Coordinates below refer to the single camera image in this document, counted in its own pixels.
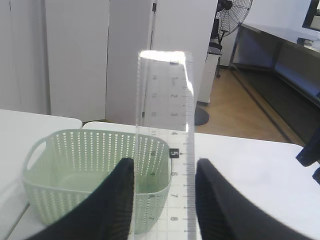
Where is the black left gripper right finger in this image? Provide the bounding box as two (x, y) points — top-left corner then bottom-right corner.
(195, 158), (306, 240)

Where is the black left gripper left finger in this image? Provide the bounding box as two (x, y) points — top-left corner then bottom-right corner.
(30, 158), (134, 240)

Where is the black standing floor fan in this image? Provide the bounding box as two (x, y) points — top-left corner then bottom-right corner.
(194, 0), (254, 126)

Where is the steel workbench background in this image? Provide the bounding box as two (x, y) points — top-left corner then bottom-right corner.
(229, 23), (320, 145)

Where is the green woven plastic basket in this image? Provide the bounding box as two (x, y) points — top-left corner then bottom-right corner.
(21, 129), (172, 234)

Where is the clear plastic ruler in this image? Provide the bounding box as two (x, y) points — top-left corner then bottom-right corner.
(130, 50), (197, 240)

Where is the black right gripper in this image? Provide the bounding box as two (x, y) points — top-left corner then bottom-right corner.
(295, 124), (320, 186)

